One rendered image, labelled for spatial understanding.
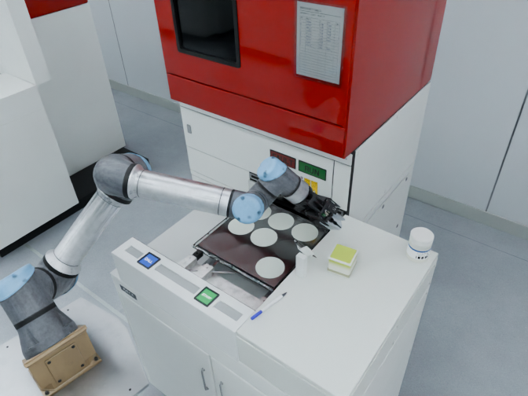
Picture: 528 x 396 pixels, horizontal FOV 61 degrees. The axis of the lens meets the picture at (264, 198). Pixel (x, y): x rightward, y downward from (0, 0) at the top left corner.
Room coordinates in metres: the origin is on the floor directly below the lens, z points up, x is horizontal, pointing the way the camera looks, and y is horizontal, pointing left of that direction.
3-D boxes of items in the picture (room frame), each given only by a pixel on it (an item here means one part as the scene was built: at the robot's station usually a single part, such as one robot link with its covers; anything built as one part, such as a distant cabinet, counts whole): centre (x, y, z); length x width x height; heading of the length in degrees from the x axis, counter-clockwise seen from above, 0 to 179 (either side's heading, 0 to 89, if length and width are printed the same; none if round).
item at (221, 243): (1.22, 0.01, 0.90); 0.34 x 0.34 x 0.01; 51
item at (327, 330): (0.90, -0.24, 0.89); 0.62 x 0.35 x 0.14; 141
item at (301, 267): (0.98, -0.12, 1.03); 0.06 x 0.04 x 0.13; 141
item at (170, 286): (0.97, 0.28, 0.89); 0.55 x 0.09 x 0.14; 51
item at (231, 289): (1.00, 0.16, 0.87); 0.36 x 0.08 x 0.03; 51
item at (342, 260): (0.99, -0.24, 1.00); 0.07 x 0.07 x 0.07; 60
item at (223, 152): (1.51, 0.02, 1.02); 0.82 x 0.03 x 0.40; 51
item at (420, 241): (1.03, -0.49, 1.01); 0.07 x 0.07 x 0.10
